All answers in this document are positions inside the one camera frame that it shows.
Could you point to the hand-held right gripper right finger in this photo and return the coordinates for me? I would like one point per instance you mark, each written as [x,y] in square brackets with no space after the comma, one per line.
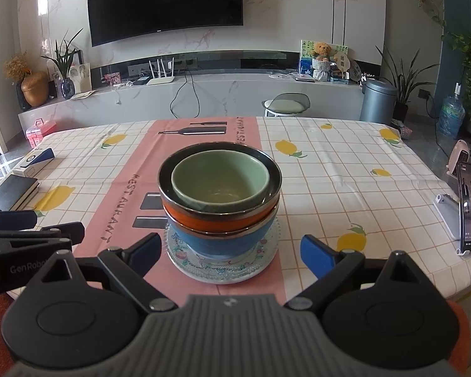
[318,257]

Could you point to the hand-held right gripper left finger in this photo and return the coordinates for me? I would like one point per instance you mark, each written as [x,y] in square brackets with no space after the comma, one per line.
[143,251]

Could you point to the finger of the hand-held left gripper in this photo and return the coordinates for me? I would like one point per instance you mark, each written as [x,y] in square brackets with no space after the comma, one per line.
[68,233]
[11,219]

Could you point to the clear glass plate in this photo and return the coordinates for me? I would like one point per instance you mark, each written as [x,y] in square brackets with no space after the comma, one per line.
[267,249]

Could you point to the orange steel bowl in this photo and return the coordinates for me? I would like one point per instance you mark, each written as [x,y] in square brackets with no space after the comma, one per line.
[204,218]

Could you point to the blue steel bowl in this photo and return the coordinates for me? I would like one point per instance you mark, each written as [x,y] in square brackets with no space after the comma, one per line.
[219,243]

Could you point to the white painted fruit plate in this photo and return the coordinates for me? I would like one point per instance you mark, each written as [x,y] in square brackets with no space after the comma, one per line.
[219,280]

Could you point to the green ceramic bowl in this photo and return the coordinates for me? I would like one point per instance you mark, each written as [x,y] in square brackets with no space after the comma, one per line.
[219,172]

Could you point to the black notebook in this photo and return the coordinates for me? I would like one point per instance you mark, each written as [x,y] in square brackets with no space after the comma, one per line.
[11,190]

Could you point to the white and blue box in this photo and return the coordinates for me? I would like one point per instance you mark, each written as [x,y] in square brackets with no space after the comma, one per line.
[33,163]

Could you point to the pink bottle print placemat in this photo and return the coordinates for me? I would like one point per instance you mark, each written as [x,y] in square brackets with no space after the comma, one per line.
[114,188]

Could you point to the pink tool case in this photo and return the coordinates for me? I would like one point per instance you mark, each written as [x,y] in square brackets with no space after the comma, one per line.
[41,131]

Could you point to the brown vase with dried flowers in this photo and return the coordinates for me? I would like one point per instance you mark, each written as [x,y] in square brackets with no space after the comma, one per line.
[35,88]

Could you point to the white phone stand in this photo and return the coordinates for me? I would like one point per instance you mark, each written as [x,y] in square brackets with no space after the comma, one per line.
[447,212]

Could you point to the beige envelope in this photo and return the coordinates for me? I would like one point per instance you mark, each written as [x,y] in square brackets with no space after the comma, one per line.
[82,95]

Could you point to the plant in blue vase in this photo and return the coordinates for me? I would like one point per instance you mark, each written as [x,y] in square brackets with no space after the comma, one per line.
[67,88]

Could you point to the small pink bag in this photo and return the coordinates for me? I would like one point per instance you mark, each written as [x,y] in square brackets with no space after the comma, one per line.
[401,128]

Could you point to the white round stool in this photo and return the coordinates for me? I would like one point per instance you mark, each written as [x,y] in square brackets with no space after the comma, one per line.
[284,106]

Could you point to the pink card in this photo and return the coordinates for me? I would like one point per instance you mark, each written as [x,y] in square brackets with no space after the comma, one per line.
[112,78]

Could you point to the grey trash can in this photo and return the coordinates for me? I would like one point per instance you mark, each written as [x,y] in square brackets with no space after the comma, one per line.
[378,104]

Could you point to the pink heater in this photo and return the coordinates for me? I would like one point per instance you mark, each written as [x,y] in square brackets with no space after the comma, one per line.
[457,157]

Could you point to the white router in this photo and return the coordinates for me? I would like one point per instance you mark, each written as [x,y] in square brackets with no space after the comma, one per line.
[161,79]

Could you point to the marble television console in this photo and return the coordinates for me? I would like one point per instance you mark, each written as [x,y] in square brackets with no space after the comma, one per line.
[227,98]

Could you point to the white laptop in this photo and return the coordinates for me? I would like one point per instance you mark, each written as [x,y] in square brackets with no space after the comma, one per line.
[303,77]

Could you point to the decorative display plate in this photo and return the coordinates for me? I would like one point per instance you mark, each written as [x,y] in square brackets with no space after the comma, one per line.
[355,71]

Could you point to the tall leafy potted plant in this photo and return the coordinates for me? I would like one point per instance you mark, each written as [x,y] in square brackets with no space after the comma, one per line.
[402,86]

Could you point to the teddy bear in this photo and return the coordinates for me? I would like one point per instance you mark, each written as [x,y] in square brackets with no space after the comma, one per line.
[322,63]

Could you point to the blue water bottle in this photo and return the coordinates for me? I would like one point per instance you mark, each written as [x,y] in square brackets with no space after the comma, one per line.
[451,114]

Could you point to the round hand fan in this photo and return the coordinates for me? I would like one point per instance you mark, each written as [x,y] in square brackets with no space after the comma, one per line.
[342,62]

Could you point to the painted picture board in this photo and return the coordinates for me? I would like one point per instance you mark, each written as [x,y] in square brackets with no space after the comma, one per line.
[306,53]

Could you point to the portrait photo frame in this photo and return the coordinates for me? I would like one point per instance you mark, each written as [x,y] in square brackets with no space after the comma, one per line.
[80,78]

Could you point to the wall television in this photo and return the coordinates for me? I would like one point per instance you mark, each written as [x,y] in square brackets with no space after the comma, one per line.
[165,4]

